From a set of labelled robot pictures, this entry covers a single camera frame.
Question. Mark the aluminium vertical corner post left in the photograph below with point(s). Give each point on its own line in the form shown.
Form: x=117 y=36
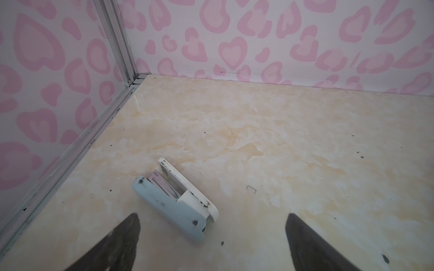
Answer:
x=111 y=19

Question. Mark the aluminium floor rail left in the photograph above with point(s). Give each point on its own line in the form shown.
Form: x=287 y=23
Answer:
x=38 y=197

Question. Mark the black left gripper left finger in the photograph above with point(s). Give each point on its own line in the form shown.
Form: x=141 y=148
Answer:
x=115 y=252

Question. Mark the light blue white stapler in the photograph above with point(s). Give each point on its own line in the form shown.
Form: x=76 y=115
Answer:
x=171 y=194

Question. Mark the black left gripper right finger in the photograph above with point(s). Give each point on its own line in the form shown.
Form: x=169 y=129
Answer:
x=310 y=252

